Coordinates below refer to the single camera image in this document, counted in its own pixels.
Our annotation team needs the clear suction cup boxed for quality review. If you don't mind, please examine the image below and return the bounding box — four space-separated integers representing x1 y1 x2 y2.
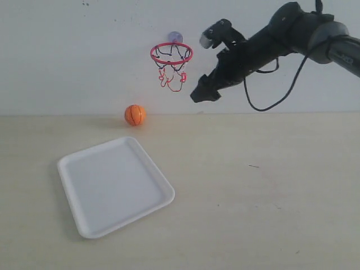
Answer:
168 31 183 43

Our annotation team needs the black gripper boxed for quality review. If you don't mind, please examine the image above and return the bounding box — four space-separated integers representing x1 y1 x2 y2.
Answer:
190 39 270 103

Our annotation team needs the red mini basketball hoop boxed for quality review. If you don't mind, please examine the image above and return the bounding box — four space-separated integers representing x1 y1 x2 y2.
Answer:
150 41 194 93

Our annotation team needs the small orange basketball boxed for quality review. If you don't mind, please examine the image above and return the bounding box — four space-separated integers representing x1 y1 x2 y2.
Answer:
124 104 146 127

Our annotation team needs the white foam tray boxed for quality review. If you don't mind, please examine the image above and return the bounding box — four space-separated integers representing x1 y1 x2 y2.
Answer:
57 137 176 239

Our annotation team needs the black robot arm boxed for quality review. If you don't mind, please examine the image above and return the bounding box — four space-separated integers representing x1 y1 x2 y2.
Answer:
190 1 359 103

